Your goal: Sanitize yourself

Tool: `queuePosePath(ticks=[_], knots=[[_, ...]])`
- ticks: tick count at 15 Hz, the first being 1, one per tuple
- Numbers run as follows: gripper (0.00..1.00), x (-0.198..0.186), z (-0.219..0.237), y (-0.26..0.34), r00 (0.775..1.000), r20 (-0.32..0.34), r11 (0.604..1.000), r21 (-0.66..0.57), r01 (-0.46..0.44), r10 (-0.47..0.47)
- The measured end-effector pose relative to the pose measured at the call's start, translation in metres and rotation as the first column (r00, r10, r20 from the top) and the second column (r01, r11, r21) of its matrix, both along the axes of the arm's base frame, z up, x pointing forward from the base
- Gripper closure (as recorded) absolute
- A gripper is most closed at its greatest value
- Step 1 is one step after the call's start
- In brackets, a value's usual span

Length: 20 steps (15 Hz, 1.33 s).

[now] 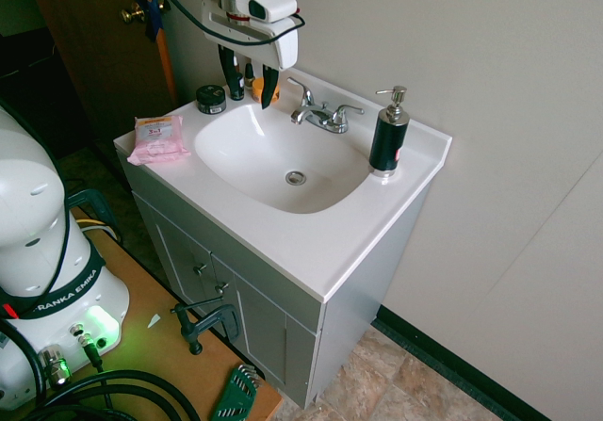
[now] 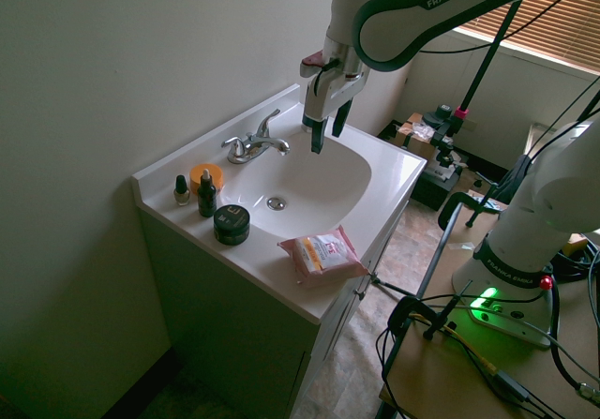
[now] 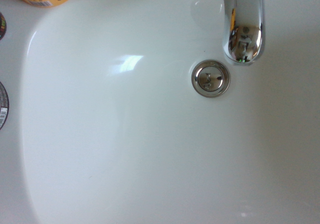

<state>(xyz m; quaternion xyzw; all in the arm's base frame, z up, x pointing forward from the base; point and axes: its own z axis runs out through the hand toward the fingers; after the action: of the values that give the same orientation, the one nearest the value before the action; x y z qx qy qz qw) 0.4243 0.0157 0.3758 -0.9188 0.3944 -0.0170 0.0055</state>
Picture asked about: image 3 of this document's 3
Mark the white ceramic sink basin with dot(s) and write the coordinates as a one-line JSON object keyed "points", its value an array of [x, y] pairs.
{"points": [[140, 138]]}

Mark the dark can with barcode label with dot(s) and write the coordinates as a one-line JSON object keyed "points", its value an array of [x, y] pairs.
{"points": [[3, 106]]}

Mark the chrome faucet spout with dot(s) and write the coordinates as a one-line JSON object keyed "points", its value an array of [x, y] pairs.
{"points": [[243, 21]]}

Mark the chrome sink drain plug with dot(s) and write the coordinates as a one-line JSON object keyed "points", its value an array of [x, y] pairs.
{"points": [[210, 78]]}

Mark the dark can with colourful print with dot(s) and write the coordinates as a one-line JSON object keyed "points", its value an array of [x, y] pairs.
{"points": [[1, 26]]}

